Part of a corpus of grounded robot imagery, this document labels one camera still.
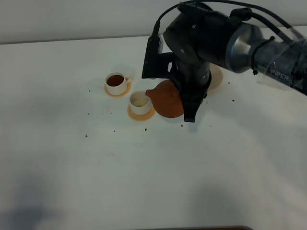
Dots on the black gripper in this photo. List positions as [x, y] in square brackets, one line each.
[197, 37]

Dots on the brown clay teapot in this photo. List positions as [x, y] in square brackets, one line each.
[166, 99]

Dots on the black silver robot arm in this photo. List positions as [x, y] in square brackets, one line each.
[284, 61]

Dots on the beige teapot coaster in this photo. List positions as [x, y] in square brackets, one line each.
[217, 77]

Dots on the near orange coaster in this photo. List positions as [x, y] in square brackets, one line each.
[141, 118]

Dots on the near white teacup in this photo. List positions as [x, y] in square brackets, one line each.
[140, 103]

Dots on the white teacup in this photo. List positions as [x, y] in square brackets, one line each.
[140, 103]
[116, 83]

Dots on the far white teacup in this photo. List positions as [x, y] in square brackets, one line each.
[116, 83]

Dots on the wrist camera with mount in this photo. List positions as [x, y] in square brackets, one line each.
[157, 64]

